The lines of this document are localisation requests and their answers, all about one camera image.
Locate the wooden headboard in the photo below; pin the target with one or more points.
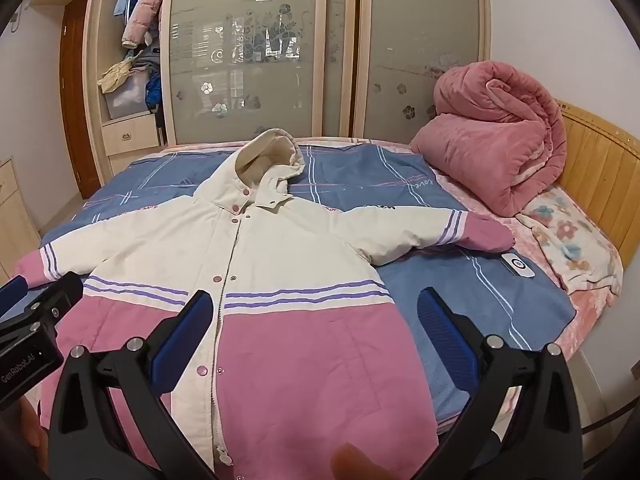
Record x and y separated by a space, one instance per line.
600 160

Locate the pink hanging puffer jacket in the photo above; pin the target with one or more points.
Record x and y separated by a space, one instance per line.
145 10

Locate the beige wooden wardrobe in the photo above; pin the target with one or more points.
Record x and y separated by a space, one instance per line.
95 60

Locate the dark blue cloth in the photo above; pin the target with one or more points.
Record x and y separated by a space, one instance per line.
154 92

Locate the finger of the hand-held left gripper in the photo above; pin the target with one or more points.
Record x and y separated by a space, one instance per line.
55 292
11 292

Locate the light wooden cabinet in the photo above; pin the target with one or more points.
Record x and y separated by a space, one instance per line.
15 210

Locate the pale yellow crumpled cloth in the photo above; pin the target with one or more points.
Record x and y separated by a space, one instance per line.
115 72

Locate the grey folded cloth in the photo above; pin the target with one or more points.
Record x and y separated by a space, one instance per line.
146 59

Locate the frosted glass sliding door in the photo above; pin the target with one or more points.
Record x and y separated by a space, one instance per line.
250 60
425 50

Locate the person's left hand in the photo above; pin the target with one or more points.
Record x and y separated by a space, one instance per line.
31 435

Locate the beige wardrobe drawer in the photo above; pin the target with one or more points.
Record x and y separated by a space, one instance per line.
130 135

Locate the person's right hand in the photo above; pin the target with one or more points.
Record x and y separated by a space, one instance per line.
352 462

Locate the small white and black device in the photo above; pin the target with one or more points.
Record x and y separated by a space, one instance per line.
518 265

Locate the blue striped blanket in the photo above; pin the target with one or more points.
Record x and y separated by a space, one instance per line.
350 175

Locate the translucent storage box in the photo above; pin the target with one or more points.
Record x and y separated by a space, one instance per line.
125 102

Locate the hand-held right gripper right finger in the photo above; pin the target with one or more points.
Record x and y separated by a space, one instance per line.
445 340

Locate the floral pillow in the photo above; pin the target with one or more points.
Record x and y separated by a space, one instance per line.
575 240

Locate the pink rolled quilt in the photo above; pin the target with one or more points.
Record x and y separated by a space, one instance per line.
490 150

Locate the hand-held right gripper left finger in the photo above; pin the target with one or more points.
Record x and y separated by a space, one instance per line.
185 330

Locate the white and pink hooded jacket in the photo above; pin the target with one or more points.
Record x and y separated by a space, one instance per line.
280 240

